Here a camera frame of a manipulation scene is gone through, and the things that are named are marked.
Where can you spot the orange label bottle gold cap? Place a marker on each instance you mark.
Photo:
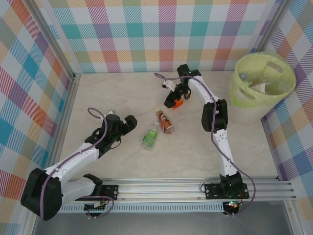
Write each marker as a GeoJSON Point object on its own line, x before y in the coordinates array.
{"type": "Point", "coordinates": [179, 103]}

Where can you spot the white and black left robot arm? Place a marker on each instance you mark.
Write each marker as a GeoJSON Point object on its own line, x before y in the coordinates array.
{"type": "Point", "coordinates": [71, 161]}

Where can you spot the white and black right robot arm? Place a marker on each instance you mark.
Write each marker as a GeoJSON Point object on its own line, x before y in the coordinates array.
{"type": "Point", "coordinates": [220, 115]}

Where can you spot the bin with green liner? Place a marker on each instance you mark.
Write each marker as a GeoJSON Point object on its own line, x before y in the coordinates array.
{"type": "Point", "coordinates": [244, 112]}

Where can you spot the green label plastic bottle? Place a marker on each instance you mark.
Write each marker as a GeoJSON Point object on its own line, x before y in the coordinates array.
{"type": "Point", "coordinates": [150, 137]}

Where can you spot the brown coffee drink bottle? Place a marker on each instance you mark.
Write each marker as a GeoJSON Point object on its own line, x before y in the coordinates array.
{"type": "Point", "coordinates": [165, 122]}

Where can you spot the aluminium floor edge profile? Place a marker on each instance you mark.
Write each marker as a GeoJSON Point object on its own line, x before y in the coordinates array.
{"type": "Point", "coordinates": [71, 98]}

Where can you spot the small circuit board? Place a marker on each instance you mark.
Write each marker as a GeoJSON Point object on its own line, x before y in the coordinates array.
{"type": "Point", "coordinates": [232, 205]}
{"type": "Point", "coordinates": [95, 205]}

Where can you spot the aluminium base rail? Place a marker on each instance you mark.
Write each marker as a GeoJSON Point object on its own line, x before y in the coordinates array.
{"type": "Point", "coordinates": [159, 189]}

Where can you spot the aluminium corner post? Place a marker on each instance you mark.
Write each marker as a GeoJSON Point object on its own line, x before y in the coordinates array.
{"type": "Point", "coordinates": [52, 39]}
{"type": "Point", "coordinates": [274, 24]}

